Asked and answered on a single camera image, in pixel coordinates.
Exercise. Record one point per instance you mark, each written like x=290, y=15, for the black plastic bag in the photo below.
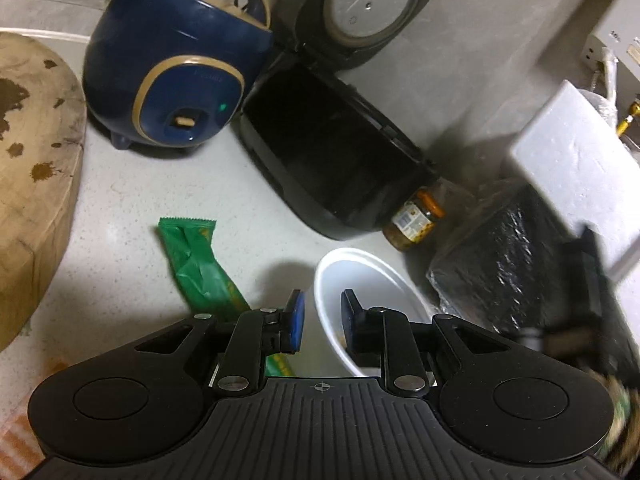
x=500, y=270

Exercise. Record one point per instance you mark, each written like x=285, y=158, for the white wall socket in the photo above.
x=610, y=47

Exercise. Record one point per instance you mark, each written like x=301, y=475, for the black rice cooker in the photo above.
x=330, y=160

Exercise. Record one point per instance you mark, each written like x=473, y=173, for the round wooden cutting board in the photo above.
x=35, y=185

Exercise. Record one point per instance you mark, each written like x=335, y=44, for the white bowl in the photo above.
x=370, y=280

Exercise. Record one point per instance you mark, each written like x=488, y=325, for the green plastic wrapper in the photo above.
x=200, y=265

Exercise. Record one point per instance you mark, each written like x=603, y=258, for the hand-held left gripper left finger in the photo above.
x=298, y=320

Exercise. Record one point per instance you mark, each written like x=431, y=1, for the orange striped cloth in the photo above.
x=17, y=450

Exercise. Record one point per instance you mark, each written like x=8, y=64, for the glass jar orange lid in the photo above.
x=415, y=220

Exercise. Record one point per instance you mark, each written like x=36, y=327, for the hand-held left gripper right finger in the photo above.
x=351, y=325

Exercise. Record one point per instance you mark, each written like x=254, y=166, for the small blue rice cooker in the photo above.
x=165, y=60

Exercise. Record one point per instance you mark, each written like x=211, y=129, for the white styrofoam block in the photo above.
x=565, y=150

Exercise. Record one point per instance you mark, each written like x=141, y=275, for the brass pipe valve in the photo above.
x=629, y=120

